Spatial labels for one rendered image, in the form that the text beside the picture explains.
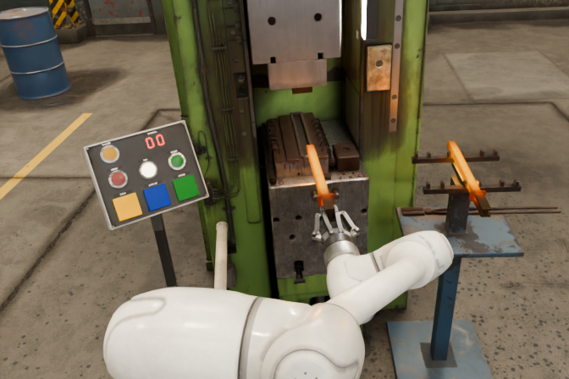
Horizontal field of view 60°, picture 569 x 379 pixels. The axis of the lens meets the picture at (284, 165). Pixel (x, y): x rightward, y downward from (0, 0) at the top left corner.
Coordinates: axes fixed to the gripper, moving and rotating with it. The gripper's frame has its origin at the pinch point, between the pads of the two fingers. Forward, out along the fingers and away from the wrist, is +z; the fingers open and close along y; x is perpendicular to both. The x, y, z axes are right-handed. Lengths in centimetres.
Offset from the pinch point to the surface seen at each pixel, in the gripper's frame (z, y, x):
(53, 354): 53, -125, -107
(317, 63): 44, 4, 28
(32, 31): 423, -244, -40
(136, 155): 30, -59, 7
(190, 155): 35, -42, 3
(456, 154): 36, 53, -7
